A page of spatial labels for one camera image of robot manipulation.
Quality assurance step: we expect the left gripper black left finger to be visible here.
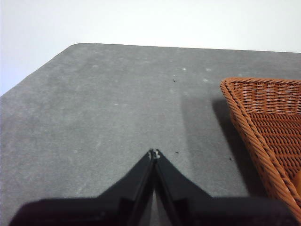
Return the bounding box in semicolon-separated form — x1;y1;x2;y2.
8;148;155;226

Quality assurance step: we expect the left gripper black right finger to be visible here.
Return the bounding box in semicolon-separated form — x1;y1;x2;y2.
154;149;301;226

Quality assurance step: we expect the brown wicker basket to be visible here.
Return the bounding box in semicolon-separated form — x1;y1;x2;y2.
220;77;301;218

